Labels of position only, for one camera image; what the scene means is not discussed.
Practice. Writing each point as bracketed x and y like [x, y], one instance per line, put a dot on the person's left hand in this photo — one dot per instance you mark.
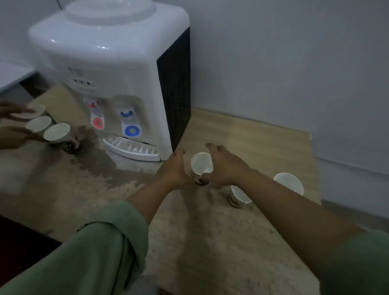
[174, 173]

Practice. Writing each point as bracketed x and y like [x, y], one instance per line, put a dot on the person's right hand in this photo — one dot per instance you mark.
[228, 167]

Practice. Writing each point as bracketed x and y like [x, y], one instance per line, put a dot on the white printed paper cup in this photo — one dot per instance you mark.
[56, 132]
[30, 111]
[288, 182]
[38, 123]
[200, 164]
[237, 196]

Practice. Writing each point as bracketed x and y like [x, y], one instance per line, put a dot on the person's right forearm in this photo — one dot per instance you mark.
[288, 218]

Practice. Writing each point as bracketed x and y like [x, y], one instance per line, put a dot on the person's left forearm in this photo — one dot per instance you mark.
[152, 200]

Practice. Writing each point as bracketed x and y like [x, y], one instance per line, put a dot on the person's green left sleeve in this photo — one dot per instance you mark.
[91, 258]

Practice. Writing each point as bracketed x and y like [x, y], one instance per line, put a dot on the person's green sleeve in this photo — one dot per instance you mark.
[91, 258]
[358, 264]

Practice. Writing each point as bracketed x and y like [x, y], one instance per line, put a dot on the person's green right sleeve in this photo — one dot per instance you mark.
[358, 264]

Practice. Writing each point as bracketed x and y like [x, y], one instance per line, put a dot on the wooden table with end panel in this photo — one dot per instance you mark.
[243, 146]

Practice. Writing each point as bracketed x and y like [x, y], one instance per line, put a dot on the white dispenser drip tray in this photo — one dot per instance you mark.
[130, 149]

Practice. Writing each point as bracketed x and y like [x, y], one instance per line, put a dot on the blue dispenser tap lever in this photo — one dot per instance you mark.
[131, 130]

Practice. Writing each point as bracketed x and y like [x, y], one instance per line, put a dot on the red dispenser tap lever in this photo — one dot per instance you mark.
[96, 121]

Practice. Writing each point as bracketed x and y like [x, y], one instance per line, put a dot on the white water dispenser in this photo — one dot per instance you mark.
[121, 60]

